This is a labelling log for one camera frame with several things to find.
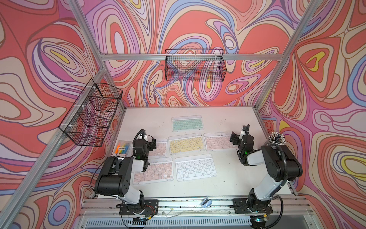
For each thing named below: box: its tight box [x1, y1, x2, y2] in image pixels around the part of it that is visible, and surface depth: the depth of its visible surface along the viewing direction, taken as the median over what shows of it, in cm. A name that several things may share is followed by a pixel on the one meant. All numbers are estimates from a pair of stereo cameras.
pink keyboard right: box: [203, 131, 239, 152], surface depth 100 cm
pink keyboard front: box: [132, 156, 174, 186], surface depth 86 cm
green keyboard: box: [171, 114, 205, 133], surface depth 110 cm
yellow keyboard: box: [168, 132, 205, 156], surface depth 98 cm
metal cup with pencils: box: [268, 131, 286, 145], surface depth 83 cm
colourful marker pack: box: [112, 140, 133, 158], surface depth 95 cm
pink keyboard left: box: [148, 138, 168, 159], surface depth 95 cm
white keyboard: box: [174, 153, 217, 182], surface depth 88 cm
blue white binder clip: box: [201, 196, 213, 208], surface depth 75 cm
